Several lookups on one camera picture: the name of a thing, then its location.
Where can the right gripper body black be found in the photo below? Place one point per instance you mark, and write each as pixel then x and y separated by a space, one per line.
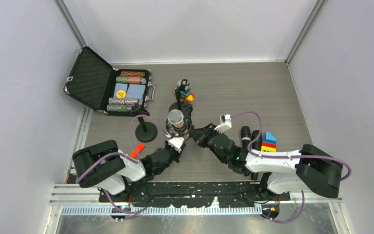
pixel 205 139

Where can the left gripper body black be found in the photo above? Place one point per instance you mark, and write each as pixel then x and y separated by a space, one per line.
pixel 173 154

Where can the black microphone stand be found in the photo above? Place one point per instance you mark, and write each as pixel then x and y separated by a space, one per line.
pixel 146 131
pixel 185 107

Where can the glitter condenser microphone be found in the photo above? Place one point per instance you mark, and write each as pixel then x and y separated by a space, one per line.
pixel 179 123

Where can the black front microphone stand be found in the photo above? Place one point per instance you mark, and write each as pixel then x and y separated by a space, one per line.
pixel 146 131

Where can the black tall microphone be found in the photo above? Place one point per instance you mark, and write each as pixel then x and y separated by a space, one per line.
pixel 245 136

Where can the black handheld microphone front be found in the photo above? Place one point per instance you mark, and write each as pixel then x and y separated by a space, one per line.
pixel 256 145

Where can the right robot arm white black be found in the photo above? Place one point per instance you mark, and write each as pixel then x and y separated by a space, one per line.
pixel 304 169

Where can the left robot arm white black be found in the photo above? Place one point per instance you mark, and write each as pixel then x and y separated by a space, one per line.
pixel 106 166

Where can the orange block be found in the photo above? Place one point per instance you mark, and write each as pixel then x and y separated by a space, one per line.
pixel 135 153

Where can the colourful toy brick car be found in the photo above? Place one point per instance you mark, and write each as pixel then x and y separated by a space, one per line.
pixel 183 87

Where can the yellow perforated block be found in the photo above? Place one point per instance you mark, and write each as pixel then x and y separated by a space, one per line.
pixel 265 148

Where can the black poker chip case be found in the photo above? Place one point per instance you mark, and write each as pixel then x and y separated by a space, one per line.
pixel 96 84

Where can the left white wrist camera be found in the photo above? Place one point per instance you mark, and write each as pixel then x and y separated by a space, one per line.
pixel 177 143

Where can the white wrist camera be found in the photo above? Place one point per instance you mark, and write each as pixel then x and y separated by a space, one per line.
pixel 225 124
pixel 177 143

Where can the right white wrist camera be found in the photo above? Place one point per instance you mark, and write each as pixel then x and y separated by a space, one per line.
pixel 225 124

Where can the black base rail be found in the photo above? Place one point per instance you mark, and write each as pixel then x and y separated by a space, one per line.
pixel 233 194

